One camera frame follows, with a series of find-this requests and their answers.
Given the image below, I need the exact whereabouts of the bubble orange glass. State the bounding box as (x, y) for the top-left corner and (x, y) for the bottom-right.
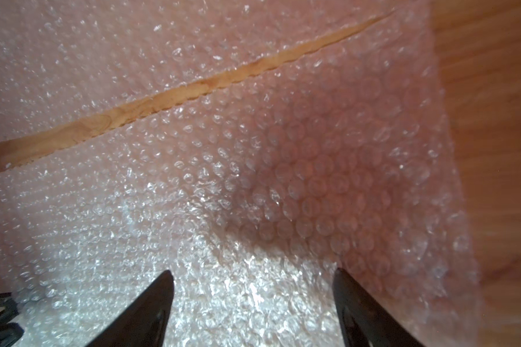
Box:
(0, 1), (478, 346)

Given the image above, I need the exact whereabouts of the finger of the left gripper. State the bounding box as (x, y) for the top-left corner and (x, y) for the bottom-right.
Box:
(0, 292), (25, 347)

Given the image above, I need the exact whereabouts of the clear bubble wrap sheet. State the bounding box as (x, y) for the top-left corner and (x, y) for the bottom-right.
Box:
(0, 1), (403, 142)

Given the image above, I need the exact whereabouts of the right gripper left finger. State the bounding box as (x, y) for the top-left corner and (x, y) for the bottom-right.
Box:
(88, 270), (175, 346)

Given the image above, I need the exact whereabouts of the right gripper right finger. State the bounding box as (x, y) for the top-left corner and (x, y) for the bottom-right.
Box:
(332, 267), (423, 347)

